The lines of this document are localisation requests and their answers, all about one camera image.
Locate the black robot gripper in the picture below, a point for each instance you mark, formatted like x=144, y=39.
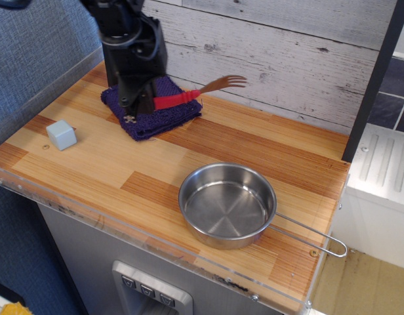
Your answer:
x=134, y=52

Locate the red handled fork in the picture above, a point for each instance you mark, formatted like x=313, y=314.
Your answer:
x=164, y=102

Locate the purple folded towel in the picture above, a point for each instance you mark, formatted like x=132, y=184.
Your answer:
x=149, y=125

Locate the pale grey cube block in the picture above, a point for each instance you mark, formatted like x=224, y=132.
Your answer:
x=61, y=134

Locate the stainless steel pan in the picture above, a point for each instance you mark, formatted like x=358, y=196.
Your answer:
x=230, y=206

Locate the silver dispenser button panel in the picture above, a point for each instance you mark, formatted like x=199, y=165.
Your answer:
x=141, y=293

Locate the clear acrylic table edge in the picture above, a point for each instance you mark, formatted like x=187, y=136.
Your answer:
x=95, y=224

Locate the yellow object bottom left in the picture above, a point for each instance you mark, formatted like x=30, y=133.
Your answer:
x=15, y=309

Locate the white ridged side counter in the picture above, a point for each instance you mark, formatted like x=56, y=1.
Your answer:
x=371, y=214

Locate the black right vertical post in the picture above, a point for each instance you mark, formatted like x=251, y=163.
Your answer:
x=382, y=62

